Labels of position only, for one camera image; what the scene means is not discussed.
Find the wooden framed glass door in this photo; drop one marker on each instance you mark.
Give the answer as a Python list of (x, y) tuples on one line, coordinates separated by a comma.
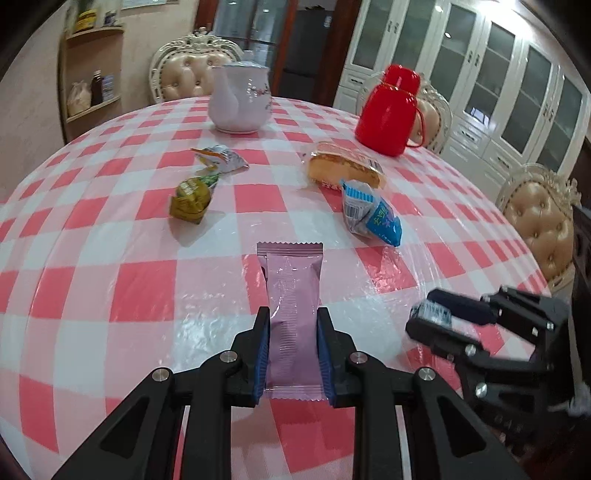
[(258, 27)]

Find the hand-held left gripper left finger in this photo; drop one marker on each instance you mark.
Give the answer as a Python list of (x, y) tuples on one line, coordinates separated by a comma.
[(263, 355)]

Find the silver green snack packet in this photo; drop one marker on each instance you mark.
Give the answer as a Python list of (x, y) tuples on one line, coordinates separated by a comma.
[(221, 157)]

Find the wooden corner shelf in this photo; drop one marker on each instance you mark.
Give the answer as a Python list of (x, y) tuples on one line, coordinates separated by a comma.
[(92, 60)]

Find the white ceramic teapot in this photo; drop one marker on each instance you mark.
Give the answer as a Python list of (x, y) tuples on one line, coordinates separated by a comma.
[(240, 101)]

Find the blue snack packet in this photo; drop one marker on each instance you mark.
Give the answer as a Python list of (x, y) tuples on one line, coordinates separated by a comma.
[(374, 217)]

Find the yellow jar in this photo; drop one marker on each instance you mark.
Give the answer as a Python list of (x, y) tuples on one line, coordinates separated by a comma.
[(87, 21)]

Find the white carved padded chair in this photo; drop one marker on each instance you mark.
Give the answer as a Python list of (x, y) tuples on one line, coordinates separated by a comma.
[(542, 221), (184, 69), (434, 115)]

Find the red thermos jug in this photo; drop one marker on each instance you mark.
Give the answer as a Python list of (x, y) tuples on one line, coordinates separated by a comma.
[(388, 115)]

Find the bag of grain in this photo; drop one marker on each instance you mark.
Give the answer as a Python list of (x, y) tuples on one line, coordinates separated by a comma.
[(78, 99)]

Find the dark brown bottle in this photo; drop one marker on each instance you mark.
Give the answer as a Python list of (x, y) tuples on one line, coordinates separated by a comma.
[(97, 90)]

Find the pink snack packet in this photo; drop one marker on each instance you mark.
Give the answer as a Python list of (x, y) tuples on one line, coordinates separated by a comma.
[(293, 295)]

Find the white glass door cabinet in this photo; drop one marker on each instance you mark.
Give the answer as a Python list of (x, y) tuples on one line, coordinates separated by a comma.
[(485, 69)]

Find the olive green snack packet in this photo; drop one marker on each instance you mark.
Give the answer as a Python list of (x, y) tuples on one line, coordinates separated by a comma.
[(189, 201)]

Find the small blue white packet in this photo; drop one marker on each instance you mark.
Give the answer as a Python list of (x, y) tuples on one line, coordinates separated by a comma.
[(431, 313)]

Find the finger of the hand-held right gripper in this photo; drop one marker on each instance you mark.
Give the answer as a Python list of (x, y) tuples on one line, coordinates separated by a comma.
[(438, 339), (466, 307)]

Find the red white checkered tablecloth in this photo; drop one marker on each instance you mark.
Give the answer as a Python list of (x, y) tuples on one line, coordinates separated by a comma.
[(138, 286)]

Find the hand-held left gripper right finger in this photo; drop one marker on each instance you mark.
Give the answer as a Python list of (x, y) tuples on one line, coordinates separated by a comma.
[(323, 355)]

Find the wrapped bread packet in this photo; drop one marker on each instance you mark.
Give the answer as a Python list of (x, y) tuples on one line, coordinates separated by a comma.
[(344, 168)]

